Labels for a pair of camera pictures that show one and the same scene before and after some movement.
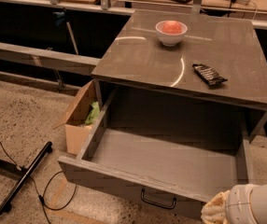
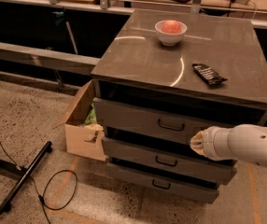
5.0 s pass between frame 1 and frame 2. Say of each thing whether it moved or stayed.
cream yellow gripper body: moved
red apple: stayed
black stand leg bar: stayed
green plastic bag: stayed
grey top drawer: moved
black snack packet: stayed
